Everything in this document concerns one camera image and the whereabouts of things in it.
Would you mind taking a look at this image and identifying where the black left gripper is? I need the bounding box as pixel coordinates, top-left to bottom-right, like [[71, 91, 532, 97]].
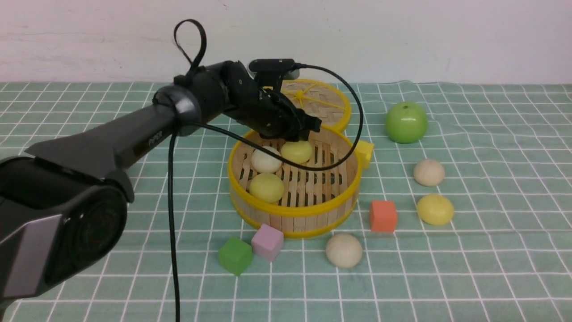
[[226, 79, 322, 142]]

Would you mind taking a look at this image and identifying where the yellow bun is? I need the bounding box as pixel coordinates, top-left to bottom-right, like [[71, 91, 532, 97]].
[[416, 194, 455, 226], [249, 173, 285, 203], [280, 141, 313, 164]]

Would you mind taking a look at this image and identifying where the beige bun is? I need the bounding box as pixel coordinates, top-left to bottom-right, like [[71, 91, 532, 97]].
[[251, 149, 282, 174], [325, 233, 364, 269], [413, 158, 446, 187]]

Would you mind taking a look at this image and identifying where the beige bun front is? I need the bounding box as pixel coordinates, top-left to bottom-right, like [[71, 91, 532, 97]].
[[325, 233, 364, 269]]

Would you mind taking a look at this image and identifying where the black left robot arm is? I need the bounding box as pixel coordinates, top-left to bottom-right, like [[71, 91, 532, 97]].
[[0, 59, 321, 312]]

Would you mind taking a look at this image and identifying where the woven bamboo steamer lid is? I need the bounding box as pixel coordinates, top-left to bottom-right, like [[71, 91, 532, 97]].
[[281, 79, 352, 133]]

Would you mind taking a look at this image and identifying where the bamboo steamer tray yellow rim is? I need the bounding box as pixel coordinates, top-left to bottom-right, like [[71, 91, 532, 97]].
[[227, 141, 364, 238]]

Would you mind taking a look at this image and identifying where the yellow cube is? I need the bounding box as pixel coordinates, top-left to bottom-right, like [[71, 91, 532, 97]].
[[354, 140, 374, 169]]

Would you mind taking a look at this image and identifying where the green apple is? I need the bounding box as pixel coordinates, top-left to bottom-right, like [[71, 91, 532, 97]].
[[385, 102, 428, 144]]

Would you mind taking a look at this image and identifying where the pink cube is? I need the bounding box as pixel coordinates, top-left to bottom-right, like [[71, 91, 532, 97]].
[[251, 224, 284, 262]]

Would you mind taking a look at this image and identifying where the orange cube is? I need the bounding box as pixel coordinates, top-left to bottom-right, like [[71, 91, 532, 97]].
[[369, 200, 398, 233]]

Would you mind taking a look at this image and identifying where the green cube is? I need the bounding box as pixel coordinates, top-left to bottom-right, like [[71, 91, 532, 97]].
[[218, 237, 253, 276]]

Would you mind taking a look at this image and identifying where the green checkered tablecloth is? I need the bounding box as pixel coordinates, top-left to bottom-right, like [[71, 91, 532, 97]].
[[0, 81, 572, 322]]

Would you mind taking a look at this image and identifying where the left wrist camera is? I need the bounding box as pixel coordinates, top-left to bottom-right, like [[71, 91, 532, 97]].
[[248, 59, 300, 86]]

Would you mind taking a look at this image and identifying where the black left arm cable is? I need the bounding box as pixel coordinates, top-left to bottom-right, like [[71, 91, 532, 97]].
[[168, 19, 364, 322]]

